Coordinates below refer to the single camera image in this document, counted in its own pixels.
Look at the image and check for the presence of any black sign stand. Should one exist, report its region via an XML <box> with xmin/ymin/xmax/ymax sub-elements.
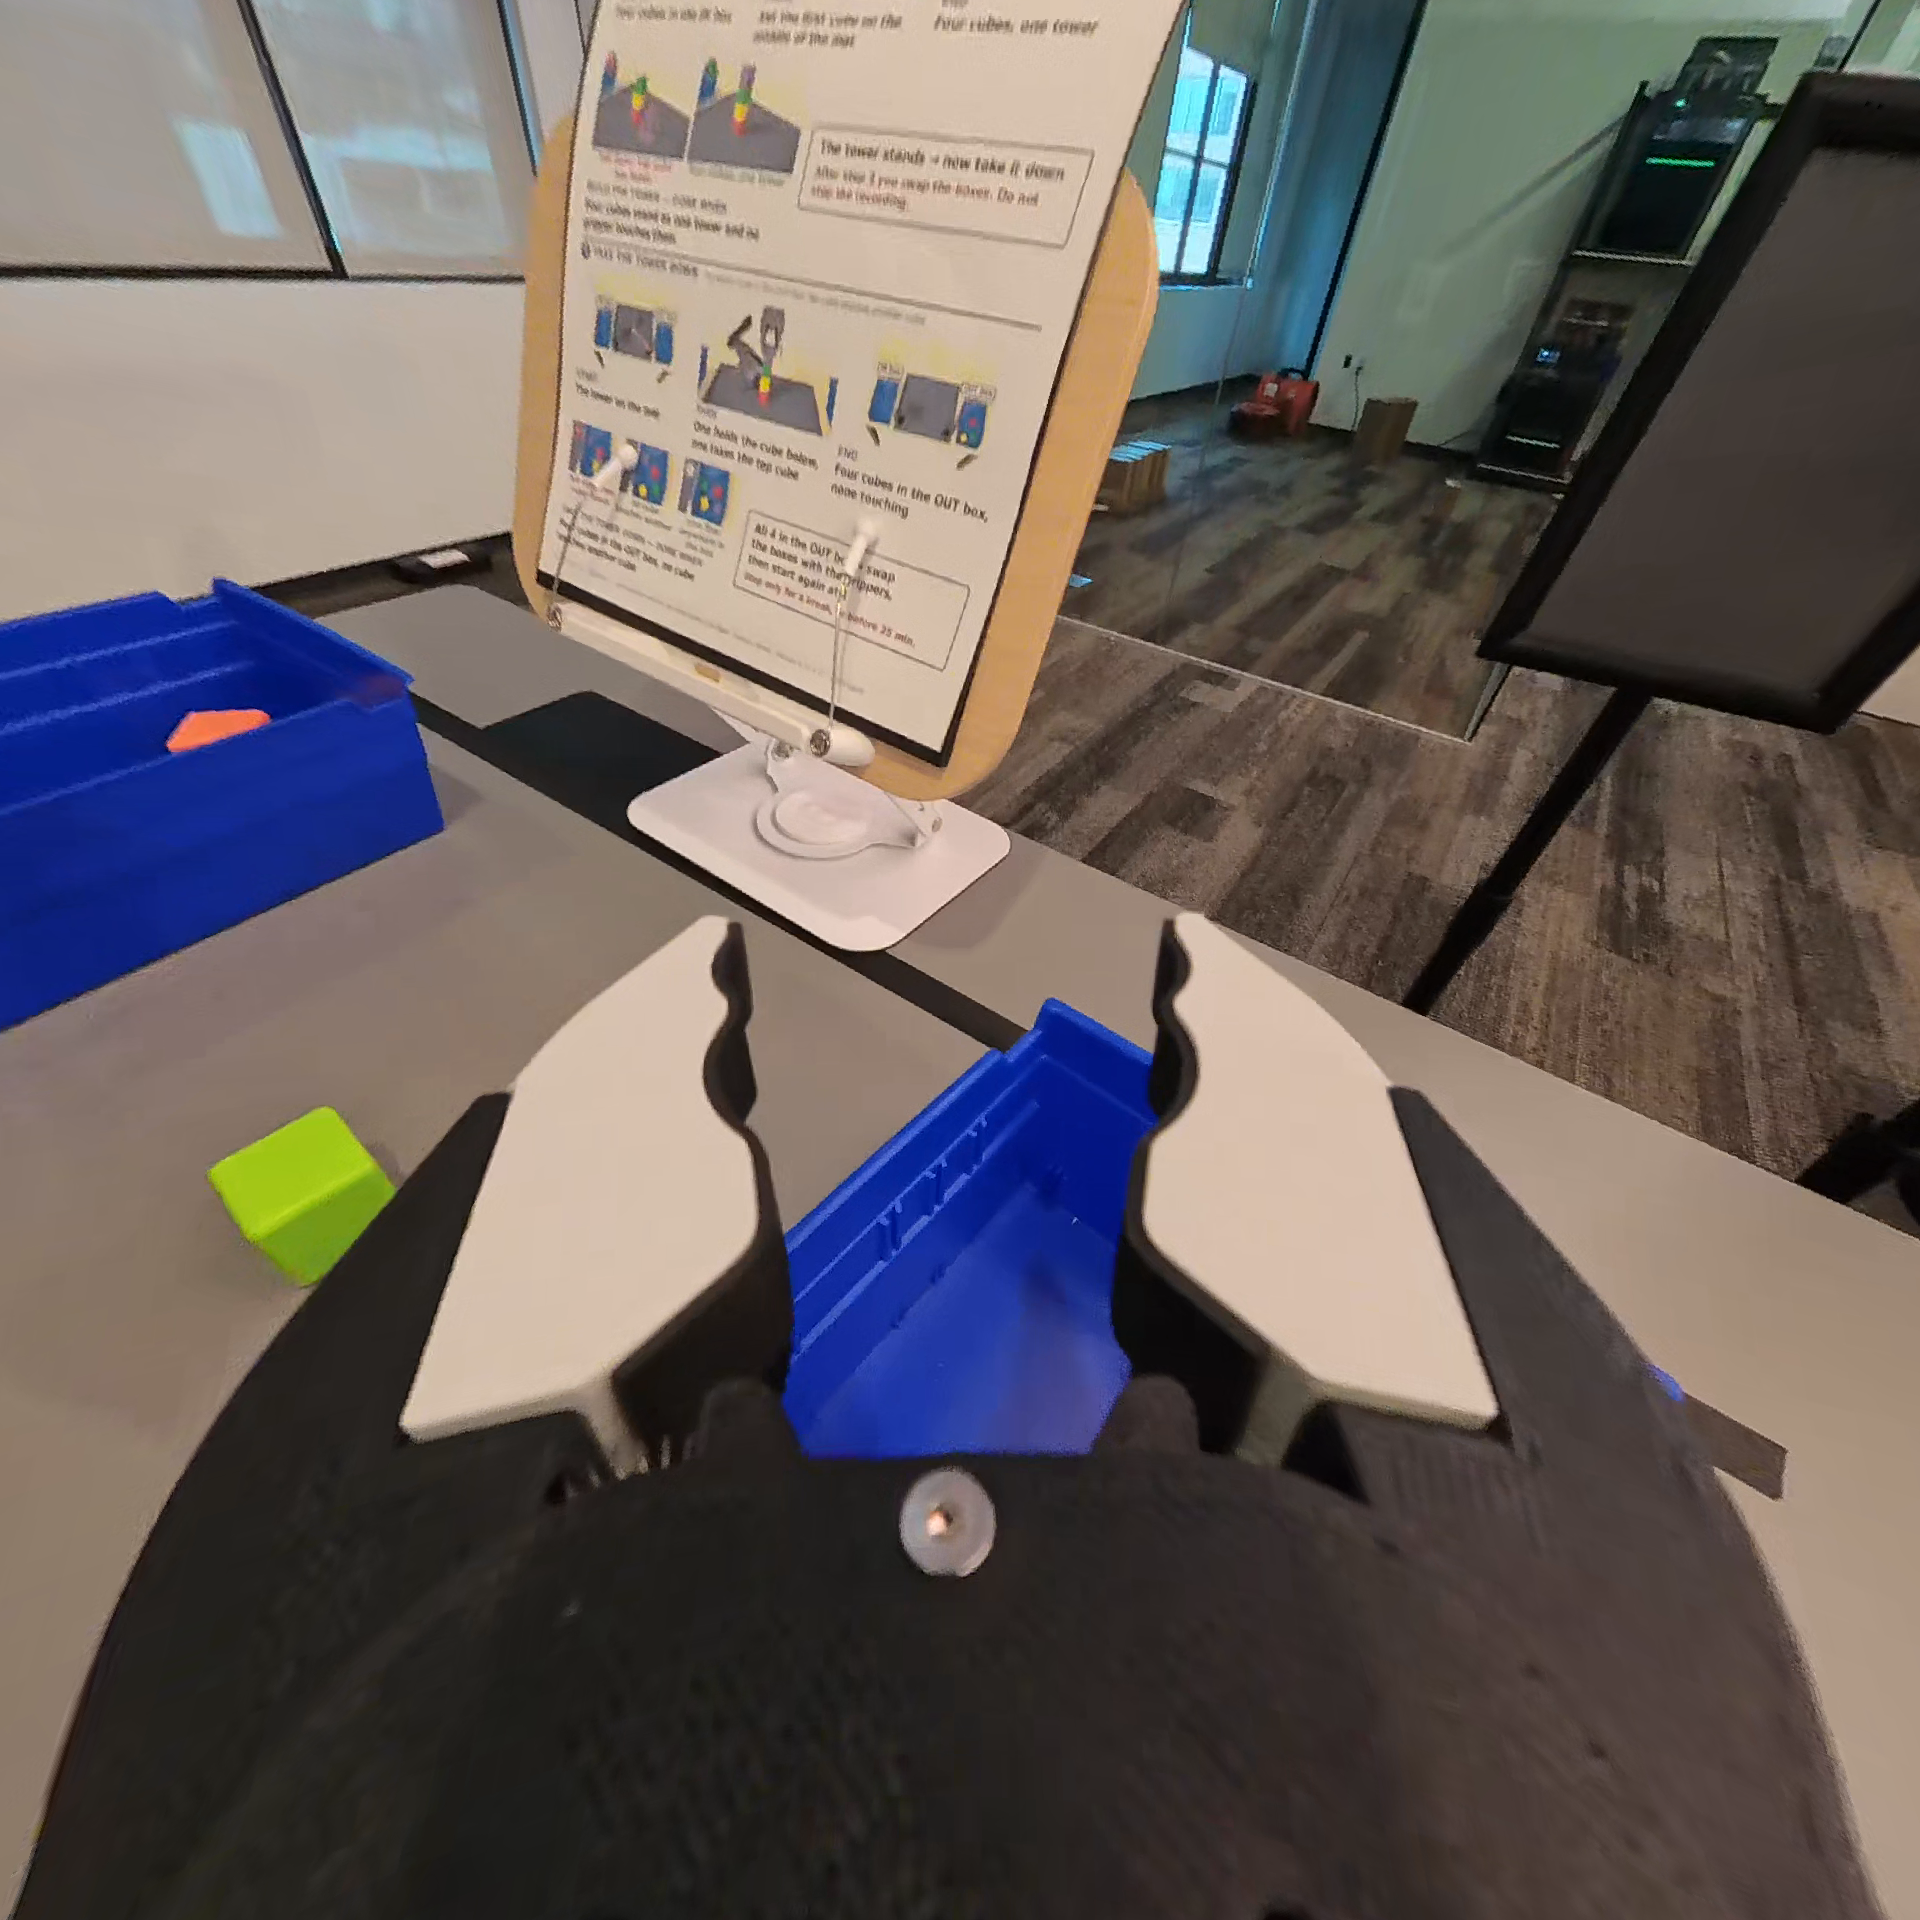
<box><xmin>1403</xmin><ymin>69</ymin><xmax>1920</xmax><ymax>1022</ymax></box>

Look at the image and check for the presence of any green magnetic cube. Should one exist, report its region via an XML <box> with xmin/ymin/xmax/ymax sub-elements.
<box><xmin>209</xmin><ymin>1106</ymin><xmax>400</xmax><ymax>1290</ymax></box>

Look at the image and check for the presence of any flat cardboard box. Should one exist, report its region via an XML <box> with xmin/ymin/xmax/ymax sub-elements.
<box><xmin>1094</xmin><ymin>438</ymin><xmax>1183</xmax><ymax>522</ymax></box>

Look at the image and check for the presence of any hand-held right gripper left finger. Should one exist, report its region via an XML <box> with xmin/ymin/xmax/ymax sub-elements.
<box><xmin>400</xmin><ymin>917</ymin><xmax>797</xmax><ymax>1445</ymax></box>

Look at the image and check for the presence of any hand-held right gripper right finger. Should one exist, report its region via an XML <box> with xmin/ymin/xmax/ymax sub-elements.
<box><xmin>1116</xmin><ymin>912</ymin><xmax>1510</xmax><ymax>1459</ymax></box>

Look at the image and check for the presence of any blue plastic bin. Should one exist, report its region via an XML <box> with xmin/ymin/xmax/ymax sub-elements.
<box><xmin>0</xmin><ymin>582</ymin><xmax>448</xmax><ymax>1035</ymax></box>
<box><xmin>779</xmin><ymin>999</ymin><xmax>1687</xmax><ymax>1462</ymax></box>

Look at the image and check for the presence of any white sign stand base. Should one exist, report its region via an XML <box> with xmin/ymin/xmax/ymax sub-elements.
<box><xmin>623</xmin><ymin>730</ymin><xmax>1013</xmax><ymax>955</ymax></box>

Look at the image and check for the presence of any small red floor appliance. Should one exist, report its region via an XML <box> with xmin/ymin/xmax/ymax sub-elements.
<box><xmin>1230</xmin><ymin>366</ymin><xmax>1327</xmax><ymax>451</ymax></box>

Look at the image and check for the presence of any wooden instruction sign board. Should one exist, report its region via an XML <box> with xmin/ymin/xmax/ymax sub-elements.
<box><xmin>511</xmin><ymin>0</ymin><xmax>1190</xmax><ymax>805</ymax></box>

